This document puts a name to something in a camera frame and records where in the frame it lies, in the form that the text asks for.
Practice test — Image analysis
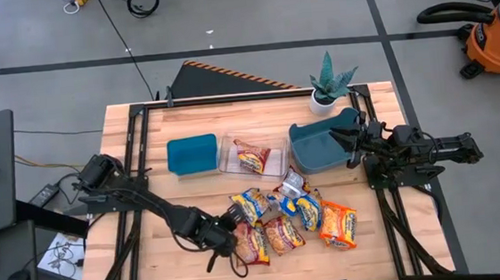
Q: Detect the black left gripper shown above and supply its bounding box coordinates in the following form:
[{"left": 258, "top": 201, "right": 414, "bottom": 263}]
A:
[{"left": 183, "top": 202, "right": 251, "bottom": 276}]

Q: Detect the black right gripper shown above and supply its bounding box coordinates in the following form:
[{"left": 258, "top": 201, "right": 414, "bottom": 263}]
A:
[{"left": 328, "top": 119, "right": 392, "bottom": 171}]

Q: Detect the red Maruchan noodle pack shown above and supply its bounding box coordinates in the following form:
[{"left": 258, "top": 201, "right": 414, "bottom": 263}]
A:
[
  {"left": 232, "top": 136, "right": 274, "bottom": 177},
  {"left": 231, "top": 218, "right": 272, "bottom": 269},
  {"left": 261, "top": 213, "right": 307, "bottom": 258}
]

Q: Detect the red and clear noodle pack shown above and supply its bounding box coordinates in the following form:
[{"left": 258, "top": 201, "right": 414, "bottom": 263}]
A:
[{"left": 277, "top": 165, "right": 313, "bottom": 201}]

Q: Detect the orange Maruchan noodle pack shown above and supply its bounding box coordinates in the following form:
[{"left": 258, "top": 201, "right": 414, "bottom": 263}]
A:
[{"left": 316, "top": 197, "right": 362, "bottom": 253}]

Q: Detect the dark teal plastic bin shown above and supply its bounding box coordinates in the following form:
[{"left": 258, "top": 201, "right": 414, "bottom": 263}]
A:
[{"left": 286, "top": 105, "right": 370, "bottom": 177}]

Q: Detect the small blue noodle pack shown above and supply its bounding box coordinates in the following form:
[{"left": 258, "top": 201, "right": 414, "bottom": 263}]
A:
[{"left": 266, "top": 189, "right": 299, "bottom": 221}]

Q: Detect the succulent plant in white pot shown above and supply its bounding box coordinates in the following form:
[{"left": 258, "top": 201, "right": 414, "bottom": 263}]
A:
[{"left": 304, "top": 48, "right": 364, "bottom": 119}]

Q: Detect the clear plastic container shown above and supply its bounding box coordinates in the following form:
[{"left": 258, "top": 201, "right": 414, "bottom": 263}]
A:
[{"left": 216, "top": 129, "right": 293, "bottom": 185}]

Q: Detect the bright teal plastic box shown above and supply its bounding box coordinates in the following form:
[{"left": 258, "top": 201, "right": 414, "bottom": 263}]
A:
[{"left": 165, "top": 132, "right": 221, "bottom": 178}]

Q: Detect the black ramp with striped edge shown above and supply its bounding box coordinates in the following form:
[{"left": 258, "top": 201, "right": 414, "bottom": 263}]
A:
[{"left": 166, "top": 51, "right": 301, "bottom": 101}]

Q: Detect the orange shop vacuum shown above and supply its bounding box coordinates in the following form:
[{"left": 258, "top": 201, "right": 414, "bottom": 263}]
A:
[{"left": 414, "top": 0, "right": 500, "bottom": 97}]

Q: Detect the black power adapter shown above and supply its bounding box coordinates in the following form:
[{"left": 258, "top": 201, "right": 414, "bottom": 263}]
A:
[{"left": 27, "top": 182, "right": 62, "bottom": 210}]

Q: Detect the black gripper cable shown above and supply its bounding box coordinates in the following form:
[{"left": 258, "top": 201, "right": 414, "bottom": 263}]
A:
[{"left": 227, "top": 251, "right": 250, "bottom": 280}]

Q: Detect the black metal table frame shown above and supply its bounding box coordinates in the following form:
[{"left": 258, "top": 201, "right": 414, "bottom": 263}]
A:
[{"left": 67, "top": 77, "right": 458, "bottom": 280}]

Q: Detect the white sheet with cables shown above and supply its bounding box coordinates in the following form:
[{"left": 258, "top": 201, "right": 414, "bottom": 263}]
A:
[{"left": 35, "top": 230, "right": 88, "bottom": 280}]

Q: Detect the yellow floor cable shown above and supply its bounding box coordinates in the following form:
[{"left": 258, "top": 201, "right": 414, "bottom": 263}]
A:
[{"left": 13, "top": 150, "right": 86, "bottom": 177}]

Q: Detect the long black floor cable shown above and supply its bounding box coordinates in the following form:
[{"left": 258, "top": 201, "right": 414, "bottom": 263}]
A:
[{"left": 94, "top": 0, "right": 158, "bottom": 105}]

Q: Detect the coiled black cable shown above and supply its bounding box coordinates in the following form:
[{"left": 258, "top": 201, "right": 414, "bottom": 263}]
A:
[{"left": 126, "top": 0, "right": 162, "bottom": 21}]

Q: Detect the white cable with yellow plug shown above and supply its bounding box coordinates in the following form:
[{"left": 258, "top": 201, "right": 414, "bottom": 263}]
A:
[{"left": 59, "top": 0, "right": 96, "bottom": 16}]

